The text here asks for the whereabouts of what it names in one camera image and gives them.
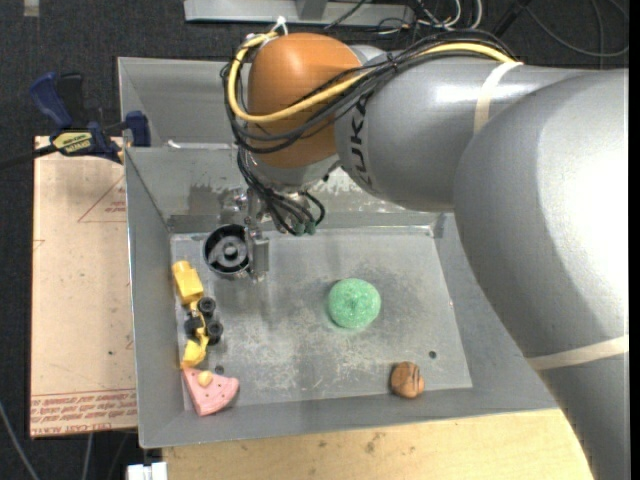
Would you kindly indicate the yellow toy loader black wheels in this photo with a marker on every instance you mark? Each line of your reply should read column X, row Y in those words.
column 189, row 283

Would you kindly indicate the black round cup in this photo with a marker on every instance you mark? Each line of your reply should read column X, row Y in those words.
column 225, row 253

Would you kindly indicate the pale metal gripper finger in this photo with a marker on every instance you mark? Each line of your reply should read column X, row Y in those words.
column 260, row 255

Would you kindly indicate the pink toy cheese wedge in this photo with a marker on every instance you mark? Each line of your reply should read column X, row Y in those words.
column 212, row 395

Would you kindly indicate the brown toy bread roll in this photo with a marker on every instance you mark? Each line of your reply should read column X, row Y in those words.
column 406, row 380

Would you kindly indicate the green toy apple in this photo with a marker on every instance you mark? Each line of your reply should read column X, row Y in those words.
column 354, row 303

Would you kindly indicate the grey metal bin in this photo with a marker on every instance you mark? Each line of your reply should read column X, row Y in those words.
column 310, row 348

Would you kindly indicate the brown cardboard board red print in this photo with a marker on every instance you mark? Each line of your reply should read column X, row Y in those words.
column 80, row 278

